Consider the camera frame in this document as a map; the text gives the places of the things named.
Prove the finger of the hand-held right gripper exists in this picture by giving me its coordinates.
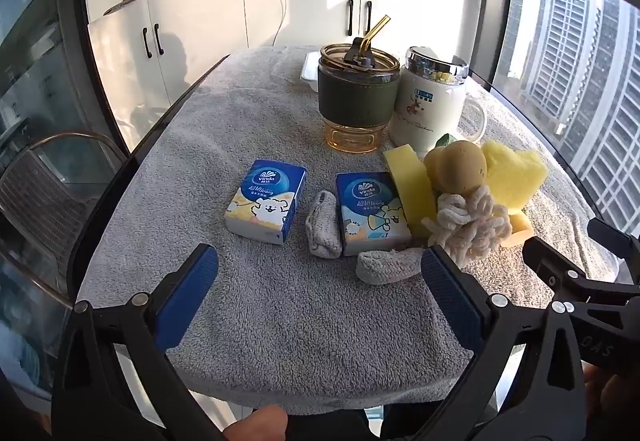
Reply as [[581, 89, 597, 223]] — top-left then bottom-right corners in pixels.
[[522, 236, 640, 322], [587, 218, 640, 263]]

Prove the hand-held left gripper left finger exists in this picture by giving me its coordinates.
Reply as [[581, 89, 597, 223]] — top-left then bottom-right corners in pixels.
[[52, 243, 236, 441]]

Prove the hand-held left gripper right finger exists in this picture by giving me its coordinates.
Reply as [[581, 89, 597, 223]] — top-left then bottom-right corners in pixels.
[[421, 244, 588, 441]]

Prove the small pale yellow sponge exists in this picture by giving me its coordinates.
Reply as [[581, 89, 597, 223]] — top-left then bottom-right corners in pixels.
[[492, 202, 533, 249]]

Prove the grey knitted cloth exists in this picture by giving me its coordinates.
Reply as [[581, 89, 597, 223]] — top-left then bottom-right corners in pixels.
[[305, 190, 343, 259], [356, 246, 426, 284]]

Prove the large yellow sponge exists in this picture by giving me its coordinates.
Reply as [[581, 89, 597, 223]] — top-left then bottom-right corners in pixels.
[[481, 140, 551, 212]]

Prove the blue tissue pack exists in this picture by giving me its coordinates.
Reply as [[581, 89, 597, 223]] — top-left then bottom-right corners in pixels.
[[335, 171, 413, 257], [223, 160, 307, 246]]

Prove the beige round sponge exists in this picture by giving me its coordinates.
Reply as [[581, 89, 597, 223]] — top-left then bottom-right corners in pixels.
[[424, 141, 488, 197]]

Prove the white ribbed tray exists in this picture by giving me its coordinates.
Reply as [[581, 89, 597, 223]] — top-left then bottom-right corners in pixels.
[[301, 52, 321, 93]]

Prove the person's right hand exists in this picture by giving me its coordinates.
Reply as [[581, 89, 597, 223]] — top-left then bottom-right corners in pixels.
[[585, 363, 640, 422]]

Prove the person's left hand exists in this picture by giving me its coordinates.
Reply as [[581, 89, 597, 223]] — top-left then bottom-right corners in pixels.
[[235, 405, 289, 441]]

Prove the grey terry towel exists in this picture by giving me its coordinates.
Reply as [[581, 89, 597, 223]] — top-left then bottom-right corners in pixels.
[[77, 45, 621, 414]]

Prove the high-rise building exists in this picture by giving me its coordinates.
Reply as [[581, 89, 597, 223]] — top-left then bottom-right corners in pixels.
[[492, 0, 640, 232]]

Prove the metal mesh chair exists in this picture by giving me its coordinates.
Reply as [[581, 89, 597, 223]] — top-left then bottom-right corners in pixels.
[[0, 130, 128, 312]]

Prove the amber glass cup green sleeve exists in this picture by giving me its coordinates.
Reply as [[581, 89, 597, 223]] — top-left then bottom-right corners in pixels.
[[317, 38, 401, 153]]

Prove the amber glass straw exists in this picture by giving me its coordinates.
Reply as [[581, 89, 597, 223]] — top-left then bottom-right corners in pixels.
[[357, 15, 392, 57]]

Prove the white base cabinet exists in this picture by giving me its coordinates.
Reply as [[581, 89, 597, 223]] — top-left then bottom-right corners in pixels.
[[87, 0, 466, 152]]

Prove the flat grey object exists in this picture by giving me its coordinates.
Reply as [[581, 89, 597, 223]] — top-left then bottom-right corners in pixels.
[[103, 0, 146, 16]]

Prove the dark window frame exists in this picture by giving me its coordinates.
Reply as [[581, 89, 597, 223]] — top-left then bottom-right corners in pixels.
[[457, 0, 516, 87]]

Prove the white cable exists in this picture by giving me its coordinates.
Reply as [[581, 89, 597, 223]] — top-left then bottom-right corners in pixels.
[[271, 0, 288, 47]]

